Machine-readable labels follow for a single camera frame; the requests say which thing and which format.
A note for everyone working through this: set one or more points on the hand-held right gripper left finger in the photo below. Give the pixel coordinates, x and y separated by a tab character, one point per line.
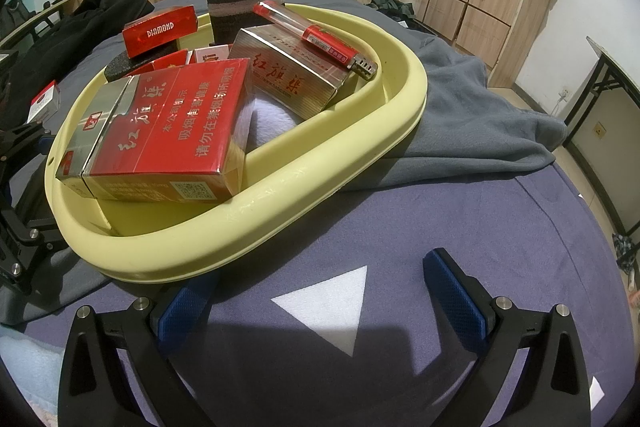
182	314

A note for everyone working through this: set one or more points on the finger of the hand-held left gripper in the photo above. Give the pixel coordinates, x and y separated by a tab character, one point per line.
25	137
22	252

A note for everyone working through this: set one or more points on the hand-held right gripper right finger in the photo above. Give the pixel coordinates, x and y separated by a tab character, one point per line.
455	302

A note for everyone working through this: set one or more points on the red and white cigarette pack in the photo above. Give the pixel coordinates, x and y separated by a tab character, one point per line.
212	53
44	99

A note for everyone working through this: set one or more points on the red and silver cigarette carton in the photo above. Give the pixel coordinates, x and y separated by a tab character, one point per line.
165	132

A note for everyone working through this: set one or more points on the glossy red cigarette box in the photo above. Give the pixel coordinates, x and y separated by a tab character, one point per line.
160	29

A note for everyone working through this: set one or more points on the pale yellow plastic tray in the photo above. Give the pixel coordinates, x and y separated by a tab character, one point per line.
300	187

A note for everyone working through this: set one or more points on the red lighter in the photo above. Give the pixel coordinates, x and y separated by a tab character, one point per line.
325	44

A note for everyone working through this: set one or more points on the pale blue blanket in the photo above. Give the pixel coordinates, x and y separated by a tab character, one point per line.
25	357

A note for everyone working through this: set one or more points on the black garment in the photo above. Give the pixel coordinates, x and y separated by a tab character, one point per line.
85	27

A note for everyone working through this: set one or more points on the plaid cloth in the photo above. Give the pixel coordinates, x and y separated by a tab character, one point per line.
625	249

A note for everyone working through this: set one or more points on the grey garment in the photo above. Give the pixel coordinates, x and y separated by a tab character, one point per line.
465	117

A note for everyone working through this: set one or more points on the black folding table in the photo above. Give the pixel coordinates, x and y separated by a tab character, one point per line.
620	67

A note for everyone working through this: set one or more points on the open black suitcase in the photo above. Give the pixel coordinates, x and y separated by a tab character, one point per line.
402	9

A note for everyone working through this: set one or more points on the wall outlet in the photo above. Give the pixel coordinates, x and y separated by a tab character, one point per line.
598	130
562	96

